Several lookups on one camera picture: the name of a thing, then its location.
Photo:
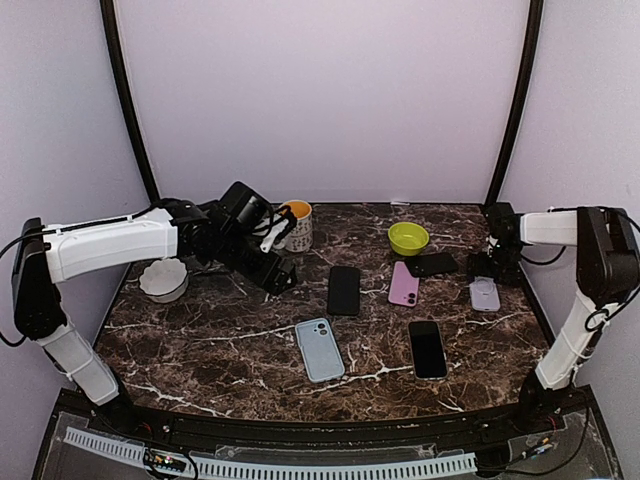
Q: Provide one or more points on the green bowl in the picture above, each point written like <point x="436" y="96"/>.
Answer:
<point x="408" y="238"/>

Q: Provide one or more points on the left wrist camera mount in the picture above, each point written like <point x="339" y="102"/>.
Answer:
<point x="274" y="229"/>

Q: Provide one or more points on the black left frame post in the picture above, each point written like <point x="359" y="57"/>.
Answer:
<point x="125" y="97"/>

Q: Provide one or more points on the white scalloped bowl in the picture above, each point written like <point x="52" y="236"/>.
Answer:
<point x="164" y="281"/>

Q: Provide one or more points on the white mug orange inside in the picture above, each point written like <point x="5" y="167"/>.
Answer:
<point x="300" y="239"/>

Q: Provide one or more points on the clear magsafe phone case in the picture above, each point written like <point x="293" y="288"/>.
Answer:
<point x="429" y="378"/>

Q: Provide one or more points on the black phone case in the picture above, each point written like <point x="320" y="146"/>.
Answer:
<point x="423" y="266"/>

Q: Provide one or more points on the light blue phone case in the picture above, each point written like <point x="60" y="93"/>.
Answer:
<point x="320" y="353"/>

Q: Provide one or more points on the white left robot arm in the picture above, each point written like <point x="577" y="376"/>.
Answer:
<point x="238" y="230"/>

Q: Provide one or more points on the pink phone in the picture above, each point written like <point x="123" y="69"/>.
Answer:
<point x="404" y="288"/>

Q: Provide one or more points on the black front table rail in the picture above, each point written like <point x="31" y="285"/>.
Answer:
<point x="579" y="421"/>

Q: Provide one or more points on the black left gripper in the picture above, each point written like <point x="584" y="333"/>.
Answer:
<point x="276" y="285"/>

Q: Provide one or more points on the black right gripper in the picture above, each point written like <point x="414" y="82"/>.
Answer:
<point x="512" y="279"/>

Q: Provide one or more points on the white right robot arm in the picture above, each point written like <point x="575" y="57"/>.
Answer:
<point x="606" y="273"/>

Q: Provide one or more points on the lilac phone case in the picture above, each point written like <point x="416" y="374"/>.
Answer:
<point x="484" y="295"/>

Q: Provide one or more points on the black phone purple edge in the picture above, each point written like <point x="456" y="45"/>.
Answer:
<point x="344" y="290"/>

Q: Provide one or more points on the white slotted cable duct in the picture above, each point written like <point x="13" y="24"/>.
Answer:
<point x="165" y="464"/>

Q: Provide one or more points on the black frame post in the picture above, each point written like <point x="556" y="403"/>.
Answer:
<point x="125" y="97"/>
<point x="520" y="94"/>

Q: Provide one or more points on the black right frame post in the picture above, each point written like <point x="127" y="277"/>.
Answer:
<point x="520" y="94"/>

